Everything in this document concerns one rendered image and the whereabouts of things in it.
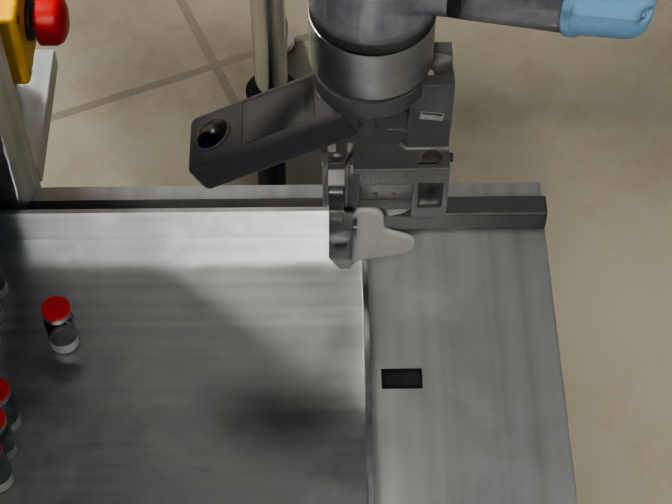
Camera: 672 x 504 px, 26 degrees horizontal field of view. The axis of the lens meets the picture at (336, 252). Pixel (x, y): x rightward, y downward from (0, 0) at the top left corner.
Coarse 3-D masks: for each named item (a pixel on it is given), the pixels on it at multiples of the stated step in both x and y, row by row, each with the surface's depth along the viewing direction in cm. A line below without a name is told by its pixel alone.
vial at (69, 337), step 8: (64, 320) 103; (72, 320) 104; (48, 328) 104; (56, 328) 103; (64, 328) 104; (72, 328) 104; (48, 336) 105; (56, 336) 104; (64, 336) 104; (72, 336) 105; (56, 344) 105; (64, 344) 105; (72, 344) 106; (64, 352) 106
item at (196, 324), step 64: (0, 256) 111; (64, 256) 111; (128, 256) 111; (192, 256) 111; (256, 256) 111; (320, 256) 111; (128, 320) 108; (192, 320) 108; (256, 320) 108; (320, 320) 108; (64, 384) 105; (128, 384) 105; (192, 384) 105; (256, 384) 105; (320, 384) 105; (64, 448) 102; (128, 448) 102; (192, 448) 102; (256, 448) 102; (320, 448) 102
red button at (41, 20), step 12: (36, 0) 109; (48, 0) 109; (60, 0) 109; (36, 12) 108; (48, 12) 108; (60, 12) 109; (36, 24) 108; (48, 24) 108; (60, 24) 109; (36, 36) 109; (48, 36) 109; (60, 36) 109
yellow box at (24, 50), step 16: (0, 0) 106; (16, 0) 107; (32, 0) 110; (0, 16) 105; (16, 16) 106; (0, 32) 106; (16, 32) 107; (32, 32) 110; (16, 48) 108; (32, 48) 112; (16, 64) 109; (32, 64) 112; (16, 80) 110
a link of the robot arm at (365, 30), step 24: (312, 0) 82; (336, 0) 80; (360, 0) 79; (384, 0) 79; (408, 0) 79; (432, 0) 78; (336, 24) 82; (360, 24) 81; (384, 24) 81; (408, 24) 81; (432, 24) 84; (360, 48) 82; (384, 48) 82
